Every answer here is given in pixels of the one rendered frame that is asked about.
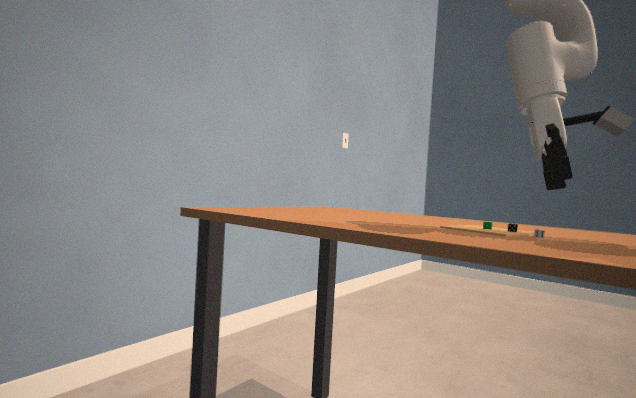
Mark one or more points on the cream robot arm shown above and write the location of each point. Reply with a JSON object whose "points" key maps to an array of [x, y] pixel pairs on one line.
{"points": [[540, 56]]}

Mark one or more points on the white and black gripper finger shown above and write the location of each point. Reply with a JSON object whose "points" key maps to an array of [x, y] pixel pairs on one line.
{"points": [[549, 184], [558, 165]]}

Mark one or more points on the tan flat mat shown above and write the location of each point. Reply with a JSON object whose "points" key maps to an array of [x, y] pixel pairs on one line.
{"points": [[493, 231]]}

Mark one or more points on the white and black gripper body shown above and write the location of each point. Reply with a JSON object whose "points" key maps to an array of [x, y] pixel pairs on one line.
{"points": [[540, 113]]}

